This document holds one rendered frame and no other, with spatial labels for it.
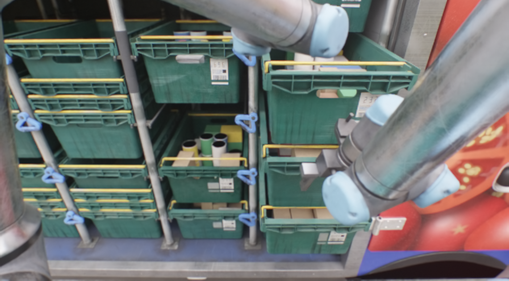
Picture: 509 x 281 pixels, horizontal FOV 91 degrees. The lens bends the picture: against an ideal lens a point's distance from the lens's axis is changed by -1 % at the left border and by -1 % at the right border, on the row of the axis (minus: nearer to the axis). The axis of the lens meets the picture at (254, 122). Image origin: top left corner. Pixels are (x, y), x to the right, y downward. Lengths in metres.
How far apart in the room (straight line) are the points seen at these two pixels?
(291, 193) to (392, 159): 0.63
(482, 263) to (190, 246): 1.48
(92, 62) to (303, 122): 0.79
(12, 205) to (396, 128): 0.45
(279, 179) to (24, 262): 0.65
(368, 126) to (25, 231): 0.53
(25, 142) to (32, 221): 1.06
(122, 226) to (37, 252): 1.17
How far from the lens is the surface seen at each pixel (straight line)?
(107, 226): 1.66
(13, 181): 0.41
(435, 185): 0.49
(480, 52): 0.26
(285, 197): 0.94
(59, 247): 1.85
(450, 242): 1.57
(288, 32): 0.35
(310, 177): 0.65
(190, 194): 1.33
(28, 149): 1.51
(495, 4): 0.27
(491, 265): 1.86
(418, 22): 0.89
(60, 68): 1.20
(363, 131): 0.53
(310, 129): 0.78
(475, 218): 1.50
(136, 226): 1.59
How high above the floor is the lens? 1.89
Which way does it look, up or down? 28 degrees down
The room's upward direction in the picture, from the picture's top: straight up
